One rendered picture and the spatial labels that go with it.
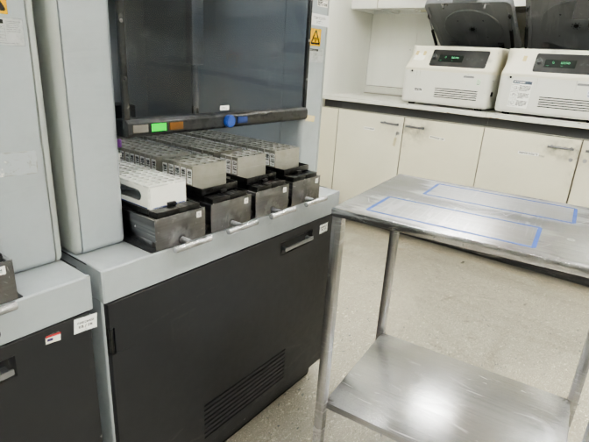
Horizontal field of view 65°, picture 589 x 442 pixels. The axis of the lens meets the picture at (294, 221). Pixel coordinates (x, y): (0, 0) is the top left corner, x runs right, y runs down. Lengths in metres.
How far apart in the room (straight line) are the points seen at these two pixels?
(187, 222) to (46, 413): 0.44
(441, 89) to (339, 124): 0.77
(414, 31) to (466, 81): 0.96
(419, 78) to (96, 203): 2.48
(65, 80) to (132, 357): 0.56
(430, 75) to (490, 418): 2.21
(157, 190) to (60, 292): 0.27
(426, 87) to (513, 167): 0.72
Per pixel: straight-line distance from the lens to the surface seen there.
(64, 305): 0.92
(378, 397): 1.35
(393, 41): 3.93
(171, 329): 1.10
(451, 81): 3.07
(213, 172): 1.15
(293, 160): 1.39
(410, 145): 3.17
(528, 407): 1.48
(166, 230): 1.00
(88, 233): 1.01
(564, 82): 2.93
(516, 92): 2.97
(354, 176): 3.40
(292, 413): 1.69
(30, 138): 0.92
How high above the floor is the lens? 1.13
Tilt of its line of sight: 19 degrees down
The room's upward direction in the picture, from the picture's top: 4 degrees clockwise
